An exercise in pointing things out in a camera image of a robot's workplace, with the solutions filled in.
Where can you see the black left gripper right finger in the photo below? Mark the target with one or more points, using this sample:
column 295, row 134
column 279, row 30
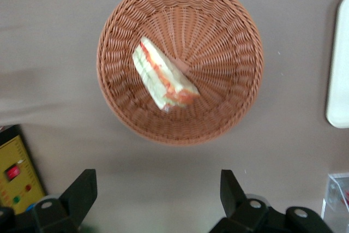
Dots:
column 245, row 214

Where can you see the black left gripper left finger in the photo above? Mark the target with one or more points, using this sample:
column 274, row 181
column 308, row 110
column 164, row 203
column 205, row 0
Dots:
column 68, row 208

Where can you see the triangular sandwich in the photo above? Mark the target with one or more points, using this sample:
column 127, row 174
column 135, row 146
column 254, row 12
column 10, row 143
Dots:
column 158, row 74

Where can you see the round brown wicker basket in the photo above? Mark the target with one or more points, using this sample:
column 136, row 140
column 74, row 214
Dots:
column 218, row 53

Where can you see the beige rectangular tray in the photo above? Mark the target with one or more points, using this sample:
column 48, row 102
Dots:
column 340, row 66

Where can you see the black food warmer yellow panel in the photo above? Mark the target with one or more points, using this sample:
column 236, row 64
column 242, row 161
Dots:
column 19, row 156

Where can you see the clear acrylic bottle rack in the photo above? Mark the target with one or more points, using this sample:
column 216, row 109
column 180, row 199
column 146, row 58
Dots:
column 334, row 203

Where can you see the red cola bottle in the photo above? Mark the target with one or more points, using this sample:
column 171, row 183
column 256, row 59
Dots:
column 346, row 196

